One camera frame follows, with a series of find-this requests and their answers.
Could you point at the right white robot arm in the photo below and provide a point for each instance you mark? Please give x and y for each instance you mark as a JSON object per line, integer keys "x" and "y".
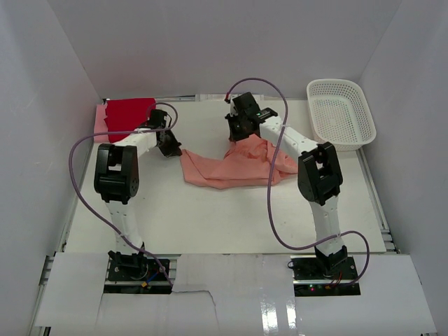
{"x": 319, "y": 176}

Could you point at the folded light pink t shirt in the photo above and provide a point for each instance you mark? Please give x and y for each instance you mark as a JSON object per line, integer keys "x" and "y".
{"x": 100, "y": 116}

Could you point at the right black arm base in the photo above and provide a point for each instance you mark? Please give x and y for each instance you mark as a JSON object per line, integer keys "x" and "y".
{"x": 310, "y": 280}

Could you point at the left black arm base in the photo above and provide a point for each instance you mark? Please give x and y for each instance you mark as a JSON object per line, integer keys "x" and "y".
{"x": 138, "y": 274}

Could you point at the folded red t shirt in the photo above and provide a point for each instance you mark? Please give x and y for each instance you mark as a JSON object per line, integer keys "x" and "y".
{"x": 126, "y": 114}

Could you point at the salmon pink t shirt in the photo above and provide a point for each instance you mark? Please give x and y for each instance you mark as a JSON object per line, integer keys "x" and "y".
{"x": 246, "y": 163}

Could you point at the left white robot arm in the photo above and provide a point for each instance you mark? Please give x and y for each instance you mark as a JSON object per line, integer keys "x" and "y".
{"x": 116, "y": 177}

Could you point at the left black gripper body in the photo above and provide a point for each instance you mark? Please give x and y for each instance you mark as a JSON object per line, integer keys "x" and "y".
{"x": 169, "y": 144}

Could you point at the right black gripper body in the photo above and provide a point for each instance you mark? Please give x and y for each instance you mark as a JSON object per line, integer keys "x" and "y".
{"x": 239, "y": 129}

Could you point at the white plastic basket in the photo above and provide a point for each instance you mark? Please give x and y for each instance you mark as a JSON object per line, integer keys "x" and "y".
{"x": 339, "y": 114}

